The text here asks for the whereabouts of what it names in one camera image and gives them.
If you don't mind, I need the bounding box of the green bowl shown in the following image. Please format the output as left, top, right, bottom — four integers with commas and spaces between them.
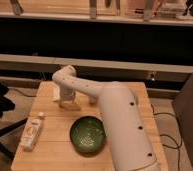
69, 116, 106, 154

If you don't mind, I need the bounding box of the white milk carton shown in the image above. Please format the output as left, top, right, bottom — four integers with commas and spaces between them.
20, 112, 45, 151

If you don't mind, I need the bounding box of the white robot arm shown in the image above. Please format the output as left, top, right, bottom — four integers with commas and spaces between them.
52, 65, 161, 171

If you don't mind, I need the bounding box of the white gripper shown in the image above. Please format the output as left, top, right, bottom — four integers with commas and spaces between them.
58, 87, 80, 111

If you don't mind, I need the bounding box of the wooden table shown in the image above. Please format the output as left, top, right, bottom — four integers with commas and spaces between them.
10, 81, 170, 171

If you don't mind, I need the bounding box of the white sponge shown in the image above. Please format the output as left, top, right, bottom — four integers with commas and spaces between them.
53, 87, 60, 102

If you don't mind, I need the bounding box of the long wall shelf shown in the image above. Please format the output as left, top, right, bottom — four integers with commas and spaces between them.
0, 54, 193, 74

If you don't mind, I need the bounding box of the black cable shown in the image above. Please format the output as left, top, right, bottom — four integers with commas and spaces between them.
151, 104, 184, 171

